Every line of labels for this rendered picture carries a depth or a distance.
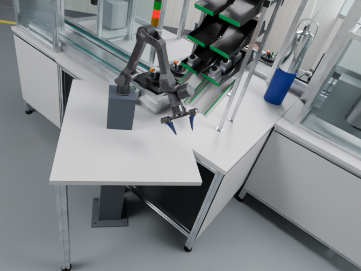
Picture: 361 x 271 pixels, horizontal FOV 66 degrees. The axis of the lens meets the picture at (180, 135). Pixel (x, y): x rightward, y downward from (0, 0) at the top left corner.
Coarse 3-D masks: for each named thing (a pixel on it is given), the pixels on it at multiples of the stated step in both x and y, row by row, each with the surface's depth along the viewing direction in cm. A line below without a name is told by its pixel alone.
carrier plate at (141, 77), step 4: (148, 72) 194; (136, 76) 186; (140, 76) 187; (144, 76) 188; (136, 80) 182; (140, 80) 183; (144, 80) 184; (144, 84) 180; (148, 84) 181; (152, 84) 182; (148, 88) 179; (152, 88) 178; (156, 88) 179; (156, 92) 176; (160, 92) 176
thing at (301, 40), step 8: (296, 32) 195; (304, 32) 192; (296, 40) 195; (304, 40) 192; (312, 40) 194; (288, 48) 201; (296, 48) 196; (304, 48) 195; (288, 56) 202; (296, 56) 199; (304, 56) 202; (280, 64) 210; (288, 64) 204; (296, 64) 202; (288, 72) 206; (296, 72) 209
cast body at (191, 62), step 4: (192, 56) 154; (196, 56) 156; (188, 60) 158; (192, 60) 154; (196, 60) 156; (200, 60) 160; (188, 64) 157; (192, 64) 156; (196, 64) 158; (192, 68) 158
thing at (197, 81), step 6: (186, 78) 172; (192, 78) 172; (198, 78) 170; (204, 78) 169; (192, 84) 170; (198, 84) 168; (204, 84) 167; (198, 90) 166; (192, 96) 165; (186, 102) 165
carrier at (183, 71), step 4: (176, 60) 216; (172, 64) 214; (180, 64) 201; (172, 68) 203; (180, 68) 203; (184, 68) 207; (172, 72) 201; (176, 72) 199; (180, 72) 201; (184, 72) 202; (176, 76) 199; (180, 76) 200; (176, 80) 195
